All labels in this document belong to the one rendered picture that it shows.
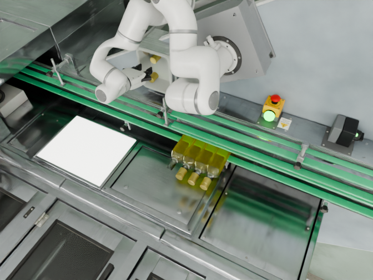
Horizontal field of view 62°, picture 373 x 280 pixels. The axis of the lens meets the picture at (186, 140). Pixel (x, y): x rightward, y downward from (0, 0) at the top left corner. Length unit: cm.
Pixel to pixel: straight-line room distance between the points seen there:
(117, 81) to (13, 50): 82
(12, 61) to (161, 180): 97
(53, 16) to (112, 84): 97
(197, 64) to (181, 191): 71
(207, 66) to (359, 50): 53
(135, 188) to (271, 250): 65
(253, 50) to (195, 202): 69
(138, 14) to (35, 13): 114
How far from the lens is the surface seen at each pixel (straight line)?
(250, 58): 115
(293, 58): 125
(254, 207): 147
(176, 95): 96
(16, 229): 160
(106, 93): 120
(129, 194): 147
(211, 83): 92
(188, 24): 96
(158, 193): 145
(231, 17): 111
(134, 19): 107
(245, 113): 137
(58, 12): 208
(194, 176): 132
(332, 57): 122
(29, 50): 190
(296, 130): 135
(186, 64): 93
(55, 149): 174
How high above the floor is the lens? 177
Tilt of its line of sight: 34 degrees down
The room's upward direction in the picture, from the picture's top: 146 degrees counter-clockwise
